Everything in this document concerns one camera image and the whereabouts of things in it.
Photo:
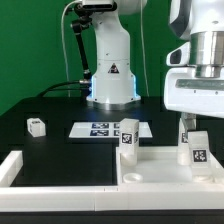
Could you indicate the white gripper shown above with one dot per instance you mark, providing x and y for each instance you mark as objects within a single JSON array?
[{"x": 186, "y": 93}]

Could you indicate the white square tabletop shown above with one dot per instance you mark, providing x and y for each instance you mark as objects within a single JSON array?
[{"x": 160, "y": 165}]

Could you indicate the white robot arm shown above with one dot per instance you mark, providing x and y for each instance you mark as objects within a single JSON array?
[{"x": 113, "y": 85}]

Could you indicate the white U-shaped obstacle fence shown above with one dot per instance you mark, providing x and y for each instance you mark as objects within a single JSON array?
[{"x": 150, "y": 196}]

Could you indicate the white marker base plate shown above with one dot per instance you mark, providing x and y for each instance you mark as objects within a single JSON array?
[{"x": 81, "y": 130}]

